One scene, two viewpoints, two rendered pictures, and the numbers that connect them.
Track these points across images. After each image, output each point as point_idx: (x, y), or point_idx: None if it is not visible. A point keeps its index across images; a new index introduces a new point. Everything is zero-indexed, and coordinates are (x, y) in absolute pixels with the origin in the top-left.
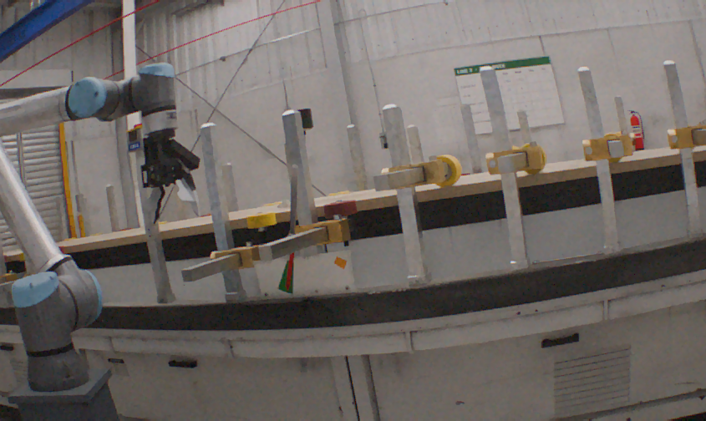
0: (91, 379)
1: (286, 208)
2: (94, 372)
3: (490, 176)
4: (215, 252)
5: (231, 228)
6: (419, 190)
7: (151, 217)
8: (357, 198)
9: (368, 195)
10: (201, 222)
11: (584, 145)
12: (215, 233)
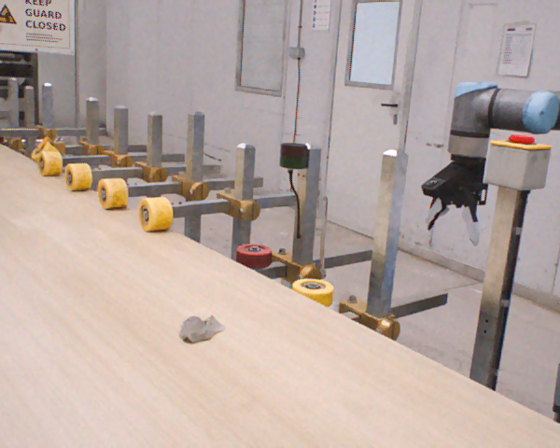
0: None
1: (220, 318)
2: None
3: (52, 231)
4: (394, 315)
5: (369, 287)
6: (178, 236)
7: (478, 239)
8: (180, 268)
9: (131, 277)
10: (369, 385)
11: (166, 172)
12: (391, 292)
